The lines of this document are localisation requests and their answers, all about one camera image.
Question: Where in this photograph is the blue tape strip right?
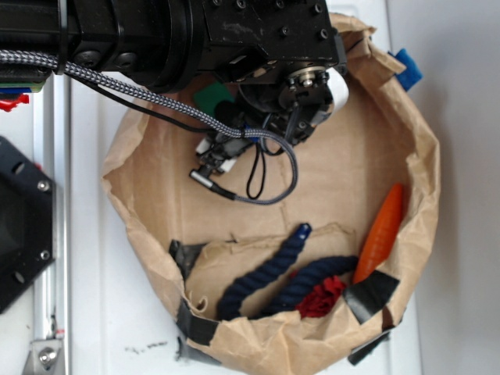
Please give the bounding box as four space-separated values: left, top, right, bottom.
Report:
388 48 423 92

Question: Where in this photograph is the brown paper bag bin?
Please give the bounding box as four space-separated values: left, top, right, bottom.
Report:
102 14 441 374

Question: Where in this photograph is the white tray board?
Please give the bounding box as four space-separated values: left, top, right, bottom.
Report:
69 0 425 375

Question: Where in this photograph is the red fabric piece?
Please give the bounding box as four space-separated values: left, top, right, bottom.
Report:
295 276 346 319

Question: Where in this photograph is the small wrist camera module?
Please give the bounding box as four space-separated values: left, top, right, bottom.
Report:
190 134 253 188

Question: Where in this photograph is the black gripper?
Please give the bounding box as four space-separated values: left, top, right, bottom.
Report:
215 66 334 145

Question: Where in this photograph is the green rectangular block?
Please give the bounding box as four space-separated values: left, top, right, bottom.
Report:
193 82 234 117

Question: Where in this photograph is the orange plastic carrot toy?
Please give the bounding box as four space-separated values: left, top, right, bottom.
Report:
352 184 403 284

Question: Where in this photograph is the dark blue rope toy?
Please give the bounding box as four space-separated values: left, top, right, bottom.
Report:
216 223 359 320

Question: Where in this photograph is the grey braided cable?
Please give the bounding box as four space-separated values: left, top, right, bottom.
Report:
0 48 300 205

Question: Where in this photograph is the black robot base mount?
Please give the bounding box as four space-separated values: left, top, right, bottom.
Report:
1 137 55 312

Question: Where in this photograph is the aluminium rail with bracket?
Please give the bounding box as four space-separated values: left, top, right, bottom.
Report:
22 75 71 374

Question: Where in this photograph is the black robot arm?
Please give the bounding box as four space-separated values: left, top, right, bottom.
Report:
1 1 347 142

